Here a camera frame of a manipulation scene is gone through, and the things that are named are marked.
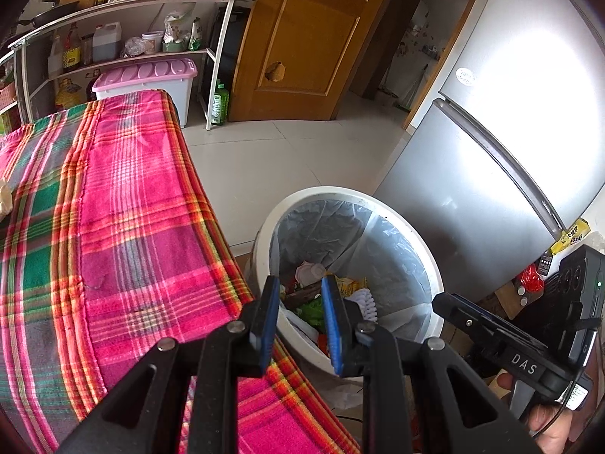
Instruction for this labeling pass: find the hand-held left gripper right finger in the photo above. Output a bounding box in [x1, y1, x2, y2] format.
[320, 274, 542, 454]

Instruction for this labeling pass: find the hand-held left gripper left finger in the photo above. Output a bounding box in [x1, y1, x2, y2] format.
[57, 274, 282, 454]

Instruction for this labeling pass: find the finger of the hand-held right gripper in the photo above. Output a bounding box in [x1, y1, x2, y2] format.
[431, 292, 517, 356]

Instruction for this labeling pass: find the large yellow snack bag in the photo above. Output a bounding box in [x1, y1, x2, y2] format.
[331, 274, 367, 301]

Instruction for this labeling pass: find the white trash bin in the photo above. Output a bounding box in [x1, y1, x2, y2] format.
[246, 187, 445, 379]

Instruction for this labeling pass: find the person's right hand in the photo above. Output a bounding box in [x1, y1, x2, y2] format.
[497, 371, 596, 454]

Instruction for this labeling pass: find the green wrapper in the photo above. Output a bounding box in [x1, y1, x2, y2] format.
[298, 293, 327, 327]

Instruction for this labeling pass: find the white ridged plastic tray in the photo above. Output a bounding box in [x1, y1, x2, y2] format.
[343, 288, 379, 325]

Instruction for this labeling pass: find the white plastic cup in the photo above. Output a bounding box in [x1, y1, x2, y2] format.
[295, 261, 328, 287]

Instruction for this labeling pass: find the red plastic bag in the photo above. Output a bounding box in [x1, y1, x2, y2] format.
[517, 265, 544, 294]

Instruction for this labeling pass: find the yellow label packet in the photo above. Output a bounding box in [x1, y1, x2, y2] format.
[549, 218, 591, 255]

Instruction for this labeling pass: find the pink plaid tablecloth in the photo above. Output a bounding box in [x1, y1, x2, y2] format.
[0, 90, 360, 454]

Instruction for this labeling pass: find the silver refrigerator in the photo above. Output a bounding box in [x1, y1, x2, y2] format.
[373, 0, 605, 303]

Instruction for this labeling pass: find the green plastic bottle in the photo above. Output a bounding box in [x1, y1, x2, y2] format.
[209, 82, 231, 126]

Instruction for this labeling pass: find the storage box with pink lid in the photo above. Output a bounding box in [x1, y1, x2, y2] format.
[91, 57, 199, 128]

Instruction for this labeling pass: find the wooden door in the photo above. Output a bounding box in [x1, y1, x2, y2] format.
[227, 0, 407, 124]

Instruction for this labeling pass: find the yellow cooking oil bottle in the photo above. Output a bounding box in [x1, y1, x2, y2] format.
[54, 78, 86, 109]

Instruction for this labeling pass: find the white plastic tub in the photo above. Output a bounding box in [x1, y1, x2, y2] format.
[141, 31, 164, 55]

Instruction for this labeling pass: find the crumpled plastic bag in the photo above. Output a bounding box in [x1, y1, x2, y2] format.
[120, 37, 145, 59]

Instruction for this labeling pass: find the printed snack bag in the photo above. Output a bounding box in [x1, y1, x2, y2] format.
[163, 9, 194, 43]

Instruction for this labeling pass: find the white jug dark liquid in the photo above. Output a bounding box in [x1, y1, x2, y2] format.
[92, 23, 123, 62]

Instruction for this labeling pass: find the oil bottle yellow label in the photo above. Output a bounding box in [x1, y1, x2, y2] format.
[63, 23, 82, 73]

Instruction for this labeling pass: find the clear liquid bottle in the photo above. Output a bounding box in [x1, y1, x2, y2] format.
[47, 33, 64, 79]

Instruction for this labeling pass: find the white metal shelf rack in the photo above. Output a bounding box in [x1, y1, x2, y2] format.
[9, 0, 258, 131]

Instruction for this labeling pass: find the black frying pan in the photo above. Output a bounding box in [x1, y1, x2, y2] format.
[16, 0, 81, 26]

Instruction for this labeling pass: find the wooden door frame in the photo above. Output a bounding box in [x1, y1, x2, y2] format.
[347, 0, 480, 131]

